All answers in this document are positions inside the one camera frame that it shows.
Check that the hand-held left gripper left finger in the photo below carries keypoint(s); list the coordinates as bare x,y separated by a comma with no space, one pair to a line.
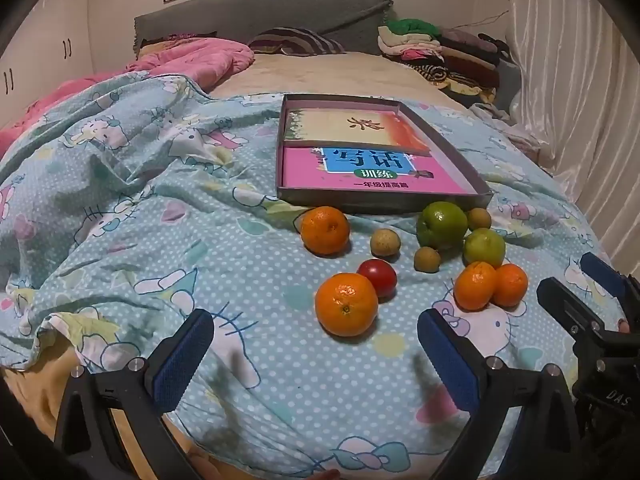
182,360

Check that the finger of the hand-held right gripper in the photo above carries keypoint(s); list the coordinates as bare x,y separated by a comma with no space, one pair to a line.
570,307
602,275

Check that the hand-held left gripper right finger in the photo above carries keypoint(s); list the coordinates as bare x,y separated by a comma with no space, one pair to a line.
447,360

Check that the small orange tangerine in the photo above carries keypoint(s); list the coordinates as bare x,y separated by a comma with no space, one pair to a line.
512,285
475,285

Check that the brown longan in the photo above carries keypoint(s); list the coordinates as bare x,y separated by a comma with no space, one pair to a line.
479,218
426,259
385,242

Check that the small green citrus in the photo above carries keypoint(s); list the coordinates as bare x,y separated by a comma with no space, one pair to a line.
484,247

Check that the red tomato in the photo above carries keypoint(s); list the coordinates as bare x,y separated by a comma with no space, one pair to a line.
381,276

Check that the large orange tangerine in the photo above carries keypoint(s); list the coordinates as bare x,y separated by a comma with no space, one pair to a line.
346,304

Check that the grey cardboard box tray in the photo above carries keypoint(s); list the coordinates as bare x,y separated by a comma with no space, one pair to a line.
380,203

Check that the medium orange tangerine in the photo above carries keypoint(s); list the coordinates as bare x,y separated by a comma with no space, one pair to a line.
325,230

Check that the person's right hand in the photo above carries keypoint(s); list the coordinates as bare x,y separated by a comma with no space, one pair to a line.
623,326

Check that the blue cat print blanket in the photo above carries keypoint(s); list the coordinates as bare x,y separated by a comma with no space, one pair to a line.
150,260

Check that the yellow cloth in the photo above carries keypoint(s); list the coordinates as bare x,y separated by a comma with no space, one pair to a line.
40,410

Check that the white satin curtain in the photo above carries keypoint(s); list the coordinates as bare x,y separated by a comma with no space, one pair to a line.
565,85

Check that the white crumpled cloth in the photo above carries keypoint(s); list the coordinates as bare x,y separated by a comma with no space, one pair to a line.
492,112

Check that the grey cushion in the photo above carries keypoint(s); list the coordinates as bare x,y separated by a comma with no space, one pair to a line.
510,85

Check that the pink and blue book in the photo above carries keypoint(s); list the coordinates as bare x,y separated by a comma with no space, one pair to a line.
310,175

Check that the pile of folded clothes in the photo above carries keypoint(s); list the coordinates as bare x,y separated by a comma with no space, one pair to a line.
465,60

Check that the cream and orange book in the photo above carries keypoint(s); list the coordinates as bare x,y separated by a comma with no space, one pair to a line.
325,127

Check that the pink quilt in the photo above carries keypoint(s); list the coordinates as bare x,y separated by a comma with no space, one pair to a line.
200,60

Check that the beige bed sheet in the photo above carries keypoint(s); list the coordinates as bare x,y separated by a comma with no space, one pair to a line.
320,72

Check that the yellow and maroon pillow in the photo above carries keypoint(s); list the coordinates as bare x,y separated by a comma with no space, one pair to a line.
155,46

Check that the white wardrobe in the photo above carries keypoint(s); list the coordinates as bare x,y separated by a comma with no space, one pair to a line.
50,60

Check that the purple striped pillow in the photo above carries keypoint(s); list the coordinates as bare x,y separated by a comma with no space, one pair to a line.
295,40

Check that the grey headboard cover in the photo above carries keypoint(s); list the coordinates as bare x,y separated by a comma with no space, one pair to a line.
250,15

